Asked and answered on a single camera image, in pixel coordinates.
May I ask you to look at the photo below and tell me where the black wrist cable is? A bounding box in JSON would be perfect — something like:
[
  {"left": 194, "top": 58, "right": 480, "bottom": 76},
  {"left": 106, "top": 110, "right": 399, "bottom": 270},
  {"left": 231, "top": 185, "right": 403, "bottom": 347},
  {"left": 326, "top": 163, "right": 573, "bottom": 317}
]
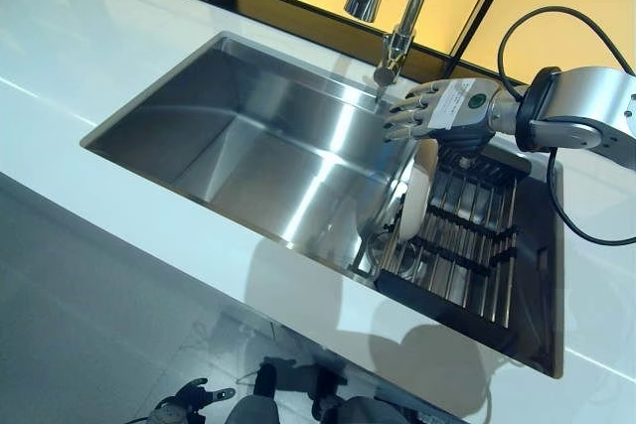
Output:
[{"left": 496, "top": 5, "right": 636, "bottom": 248}]

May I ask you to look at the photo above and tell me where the black robot foot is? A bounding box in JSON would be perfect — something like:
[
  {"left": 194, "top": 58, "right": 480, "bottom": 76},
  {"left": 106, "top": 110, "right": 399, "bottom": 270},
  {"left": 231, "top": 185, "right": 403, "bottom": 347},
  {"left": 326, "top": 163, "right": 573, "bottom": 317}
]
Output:
[
  {"left": 308, "top": 367, "right": 350, "bottom": 409},
  {"left": 252, "top": 360, "right": 280, "bottom": 399}
]

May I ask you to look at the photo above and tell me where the chrome kitchen faucet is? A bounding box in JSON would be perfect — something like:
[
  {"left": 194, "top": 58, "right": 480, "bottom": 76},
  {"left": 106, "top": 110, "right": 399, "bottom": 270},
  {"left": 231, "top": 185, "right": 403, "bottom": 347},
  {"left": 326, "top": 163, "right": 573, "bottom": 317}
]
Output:
[{"left": 343, "top": 0, "right": 447, "bottom": 88}]

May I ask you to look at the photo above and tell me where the black left robot foot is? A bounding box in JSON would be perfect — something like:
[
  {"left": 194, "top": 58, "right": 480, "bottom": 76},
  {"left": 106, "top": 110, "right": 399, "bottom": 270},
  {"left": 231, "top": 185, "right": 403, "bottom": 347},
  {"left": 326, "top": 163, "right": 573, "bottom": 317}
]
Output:
[{"left": 252, "top": 360, "right": 280, "bottom": 399}]

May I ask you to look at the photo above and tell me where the dark window frame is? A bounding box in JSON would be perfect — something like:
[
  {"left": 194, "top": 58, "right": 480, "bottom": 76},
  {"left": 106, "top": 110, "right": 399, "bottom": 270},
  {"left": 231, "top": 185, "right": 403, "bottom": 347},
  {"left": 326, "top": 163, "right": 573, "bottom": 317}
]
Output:
[{"left": 197, "top": 0, "right": 636, "bottom": 90}]

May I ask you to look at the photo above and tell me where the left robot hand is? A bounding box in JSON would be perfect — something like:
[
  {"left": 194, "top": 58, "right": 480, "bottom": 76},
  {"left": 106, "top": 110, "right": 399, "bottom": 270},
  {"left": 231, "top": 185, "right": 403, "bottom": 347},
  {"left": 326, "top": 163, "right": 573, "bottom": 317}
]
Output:
[{"left": 157, "top": 377, "right": 237, "bottom": 424}]

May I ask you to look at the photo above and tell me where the white left robot leg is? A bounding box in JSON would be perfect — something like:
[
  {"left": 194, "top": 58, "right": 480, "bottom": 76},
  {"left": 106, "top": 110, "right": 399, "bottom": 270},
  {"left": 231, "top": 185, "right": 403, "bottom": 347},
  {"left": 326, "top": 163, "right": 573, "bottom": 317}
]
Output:
[{"left": 225, "top": 392, "right": 280, "bottom": 424}]

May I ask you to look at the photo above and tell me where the cream ceramic plate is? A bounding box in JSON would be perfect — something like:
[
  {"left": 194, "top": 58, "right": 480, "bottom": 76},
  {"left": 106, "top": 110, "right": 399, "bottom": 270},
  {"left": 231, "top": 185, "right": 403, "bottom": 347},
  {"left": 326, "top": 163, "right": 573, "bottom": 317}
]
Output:
[{"left": 398, "top": 137, "right": 441, "bottom": 242}]

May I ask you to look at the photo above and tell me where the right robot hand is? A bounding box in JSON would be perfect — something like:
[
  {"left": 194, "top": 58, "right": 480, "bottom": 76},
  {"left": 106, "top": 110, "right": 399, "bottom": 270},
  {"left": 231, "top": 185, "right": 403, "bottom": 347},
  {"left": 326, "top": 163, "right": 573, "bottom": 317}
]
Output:
[{"left": 382, "top": 76, "right": 503, "bottom": 148}]

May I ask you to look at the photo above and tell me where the stainless steel sink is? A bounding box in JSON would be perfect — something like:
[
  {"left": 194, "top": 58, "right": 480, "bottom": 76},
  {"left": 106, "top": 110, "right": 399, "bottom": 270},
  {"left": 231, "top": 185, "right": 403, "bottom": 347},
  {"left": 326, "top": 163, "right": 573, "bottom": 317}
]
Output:
[{"left": 79, "top": 30, "right": 567, "bottom": 381}]

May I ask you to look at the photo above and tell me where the white right robot leg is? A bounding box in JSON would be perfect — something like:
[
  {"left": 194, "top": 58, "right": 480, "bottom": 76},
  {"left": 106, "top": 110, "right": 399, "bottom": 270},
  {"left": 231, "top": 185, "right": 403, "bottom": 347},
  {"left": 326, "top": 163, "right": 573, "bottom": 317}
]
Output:
[{"left": 326, "top": 392, "right": 416, "bottom": 424}]

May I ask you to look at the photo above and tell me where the black right robot foot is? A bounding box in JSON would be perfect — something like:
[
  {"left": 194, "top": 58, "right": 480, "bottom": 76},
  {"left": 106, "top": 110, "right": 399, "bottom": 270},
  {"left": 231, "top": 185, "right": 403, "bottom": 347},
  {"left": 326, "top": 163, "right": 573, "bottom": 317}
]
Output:
[{"left": 308, "top": 367, "right": 350, "bottom": 409}]

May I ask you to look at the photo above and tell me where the roll-up steel drying rack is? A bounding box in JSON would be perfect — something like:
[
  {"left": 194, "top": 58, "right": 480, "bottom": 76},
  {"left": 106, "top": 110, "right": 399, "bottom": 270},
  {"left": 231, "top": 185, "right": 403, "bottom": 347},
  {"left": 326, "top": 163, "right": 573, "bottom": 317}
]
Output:
[{"left": 372, "top": 144, "right": 534, "bottom": 332}]

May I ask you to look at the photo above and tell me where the white robot leg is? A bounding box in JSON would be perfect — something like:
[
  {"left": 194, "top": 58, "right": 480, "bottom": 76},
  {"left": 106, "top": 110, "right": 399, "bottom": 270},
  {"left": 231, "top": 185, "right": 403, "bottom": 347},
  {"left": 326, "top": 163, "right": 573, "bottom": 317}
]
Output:
[
  {"left": 326, "top": 392, "right": 416, "bottom": 424},
  {"left": 225, "top": 392, "right": 280, "bottom": 424}
]

